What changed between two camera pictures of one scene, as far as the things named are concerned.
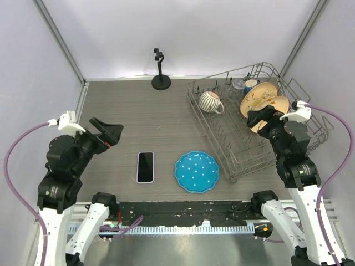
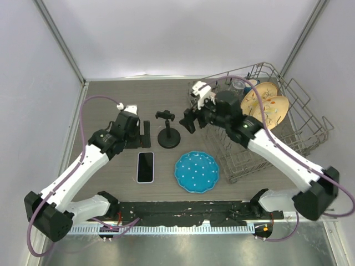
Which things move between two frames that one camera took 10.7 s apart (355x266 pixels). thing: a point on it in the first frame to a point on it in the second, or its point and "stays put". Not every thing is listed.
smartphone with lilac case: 145,174 stays put
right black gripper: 255,116 to 190,114
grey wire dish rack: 232,110 stays put
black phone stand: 160,82 to 168,138
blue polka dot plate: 196,172 stays put
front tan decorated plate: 280,103 stays put
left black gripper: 113,133 to 142,141
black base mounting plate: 186,213 stays put
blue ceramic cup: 250,83 stays put
